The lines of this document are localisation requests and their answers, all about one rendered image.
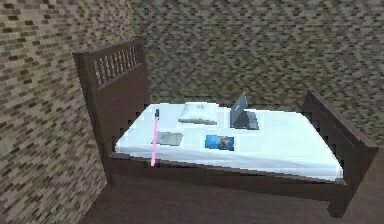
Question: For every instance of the white pillow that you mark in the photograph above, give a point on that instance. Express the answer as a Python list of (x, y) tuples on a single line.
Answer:
[(197, 113)]

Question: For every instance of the blue book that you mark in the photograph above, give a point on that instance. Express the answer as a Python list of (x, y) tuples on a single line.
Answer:
[(219, 142)]

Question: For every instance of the pink baseball bat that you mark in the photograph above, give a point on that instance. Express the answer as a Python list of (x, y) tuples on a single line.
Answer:
[(154, 140)]

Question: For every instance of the dark wooden bed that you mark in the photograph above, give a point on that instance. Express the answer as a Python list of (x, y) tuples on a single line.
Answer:
[(120, 93)]

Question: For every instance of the grey book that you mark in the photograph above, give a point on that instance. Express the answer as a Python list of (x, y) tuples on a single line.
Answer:
[(170, 138)]

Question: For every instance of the grey open laptop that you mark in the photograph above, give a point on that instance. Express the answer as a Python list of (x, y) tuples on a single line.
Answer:
[(240, 113)]

